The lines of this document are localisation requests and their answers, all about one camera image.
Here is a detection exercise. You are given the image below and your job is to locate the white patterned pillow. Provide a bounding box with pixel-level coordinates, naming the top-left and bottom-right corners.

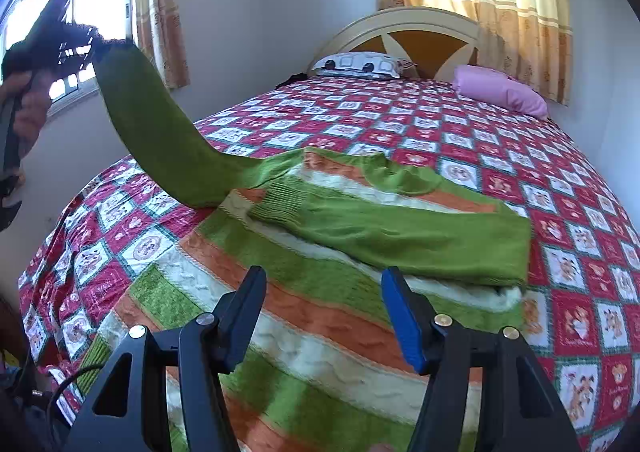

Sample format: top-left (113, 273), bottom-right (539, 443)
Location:
top-left (311, 52), bottom-right (418, 80)

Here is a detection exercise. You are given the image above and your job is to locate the black cable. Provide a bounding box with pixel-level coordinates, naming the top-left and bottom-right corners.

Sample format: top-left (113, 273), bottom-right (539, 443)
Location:
top-left (47, 364), bottom-right (103, 415)

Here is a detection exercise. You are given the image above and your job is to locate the green striped knit sweater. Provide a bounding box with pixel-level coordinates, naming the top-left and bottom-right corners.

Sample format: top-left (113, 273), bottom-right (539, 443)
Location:
top-left (70, 42), bottom-right (533, 452)

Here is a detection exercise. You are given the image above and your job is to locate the red checkered printed blanket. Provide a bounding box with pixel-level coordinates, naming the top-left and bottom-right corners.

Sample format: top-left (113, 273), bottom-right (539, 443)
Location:
top-left (17, 76), bottom-right (640, 452)

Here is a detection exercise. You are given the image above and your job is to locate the cream and brown headboard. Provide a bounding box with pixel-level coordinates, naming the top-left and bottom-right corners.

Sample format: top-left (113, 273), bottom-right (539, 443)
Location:
top-left (307, 6), bottom-right (483, 82)

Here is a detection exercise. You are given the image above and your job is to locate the wide yellow patterned curtain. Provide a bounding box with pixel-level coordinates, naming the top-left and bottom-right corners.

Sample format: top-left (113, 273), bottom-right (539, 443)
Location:
top-left (375, 0), bottom-right (573, 107)

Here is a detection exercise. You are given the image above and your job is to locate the narrow yellow patterned curtain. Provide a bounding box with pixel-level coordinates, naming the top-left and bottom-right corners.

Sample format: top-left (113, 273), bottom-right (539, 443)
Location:
top-left (134, 0), bottom-right (191, 90)

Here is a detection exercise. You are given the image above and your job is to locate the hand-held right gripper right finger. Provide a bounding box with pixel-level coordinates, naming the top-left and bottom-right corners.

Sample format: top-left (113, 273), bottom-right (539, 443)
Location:
top-left (381, 266), bottom-right (583, 452)

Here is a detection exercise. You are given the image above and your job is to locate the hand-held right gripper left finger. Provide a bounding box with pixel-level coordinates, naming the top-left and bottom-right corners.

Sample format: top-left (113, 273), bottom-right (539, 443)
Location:
top-left (65, 266), bottom-right (268, 452)

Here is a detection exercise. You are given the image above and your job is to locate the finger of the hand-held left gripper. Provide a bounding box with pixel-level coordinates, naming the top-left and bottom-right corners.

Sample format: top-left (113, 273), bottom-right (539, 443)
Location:
top-left (60, 22), bottom-right (110, 63)

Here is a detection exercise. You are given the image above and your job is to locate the pink pillow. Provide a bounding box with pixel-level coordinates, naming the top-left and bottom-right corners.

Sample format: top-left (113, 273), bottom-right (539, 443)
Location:
top-left (452, 64), bottom-right (550, 121)

